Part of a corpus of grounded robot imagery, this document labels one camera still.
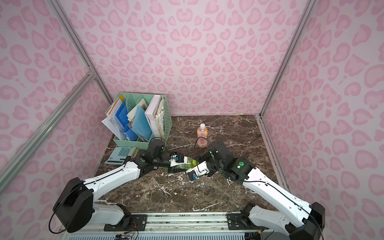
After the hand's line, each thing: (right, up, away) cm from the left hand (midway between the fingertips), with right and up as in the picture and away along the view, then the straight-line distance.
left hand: (188, 160), depth 78 cm
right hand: (+5, +3, -6) cm, 8 cm away
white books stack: (-19, +26, +8) cm, 33 cm away
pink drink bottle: (+8, +12, +13) cm, 19 cm away
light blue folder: (-29, +19, +11) cm, 36 cm away
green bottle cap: (+4, +1, -8) cm, 9 cm away
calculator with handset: (-46, 0, +19) cm, 50 cm away
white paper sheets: (-46, +20, +11) cm, 51 cm away
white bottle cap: (+8, +18, +10) cm, 22 cm away
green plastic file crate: (-38, +35, +22) cm, 57 cm away
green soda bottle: (-10, -4, -3) cm, 12 cm away
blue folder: (-41, +24, +13) cm, 49 cm away
